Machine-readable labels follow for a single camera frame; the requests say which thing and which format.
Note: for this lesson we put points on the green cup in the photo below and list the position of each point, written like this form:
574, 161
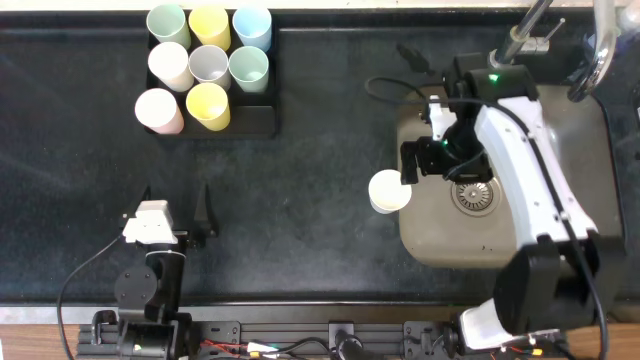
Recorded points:
248, 67
167, 24

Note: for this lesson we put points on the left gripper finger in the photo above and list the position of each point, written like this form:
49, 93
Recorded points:
204, 212
142, 197

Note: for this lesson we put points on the mounting rail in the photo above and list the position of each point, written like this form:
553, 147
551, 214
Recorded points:
300, 342

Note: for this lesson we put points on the yellow cup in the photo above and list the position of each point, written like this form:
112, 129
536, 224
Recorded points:
207, 104
210, 25

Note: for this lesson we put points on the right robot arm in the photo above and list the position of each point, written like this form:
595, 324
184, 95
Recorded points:
520, 160

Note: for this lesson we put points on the black tray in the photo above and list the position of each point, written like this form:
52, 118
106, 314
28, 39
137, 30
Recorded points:
252, 117

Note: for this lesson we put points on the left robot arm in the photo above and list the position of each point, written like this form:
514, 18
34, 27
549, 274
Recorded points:
167, 280

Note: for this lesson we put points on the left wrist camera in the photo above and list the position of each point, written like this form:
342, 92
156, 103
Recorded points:
150, 222

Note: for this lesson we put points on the pink cup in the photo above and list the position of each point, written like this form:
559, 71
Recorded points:
157, 110

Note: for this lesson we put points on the grey cup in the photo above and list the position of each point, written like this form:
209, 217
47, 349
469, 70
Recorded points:
210, 65

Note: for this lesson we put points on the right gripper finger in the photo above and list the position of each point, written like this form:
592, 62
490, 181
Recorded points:
409, 162

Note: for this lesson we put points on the blue soap bottle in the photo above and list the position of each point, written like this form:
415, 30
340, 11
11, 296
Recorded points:
629, 20

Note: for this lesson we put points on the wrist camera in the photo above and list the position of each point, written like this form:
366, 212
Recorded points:
440, 120
150, 222

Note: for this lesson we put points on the blue cup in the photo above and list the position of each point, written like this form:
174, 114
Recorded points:
252, 26

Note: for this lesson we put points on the steel tap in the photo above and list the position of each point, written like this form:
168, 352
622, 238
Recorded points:
520, 34

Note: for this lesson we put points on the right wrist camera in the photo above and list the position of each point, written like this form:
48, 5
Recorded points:
440, 120

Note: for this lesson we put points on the white cup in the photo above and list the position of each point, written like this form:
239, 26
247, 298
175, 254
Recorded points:
170, 64
389, 191

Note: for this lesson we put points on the steel sink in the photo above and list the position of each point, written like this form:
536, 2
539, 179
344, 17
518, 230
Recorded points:
450, 235

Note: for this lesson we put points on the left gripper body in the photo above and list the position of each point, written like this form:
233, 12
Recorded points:
184, 236

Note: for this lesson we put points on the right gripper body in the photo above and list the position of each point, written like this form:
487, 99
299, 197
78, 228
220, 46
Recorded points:
432, 157

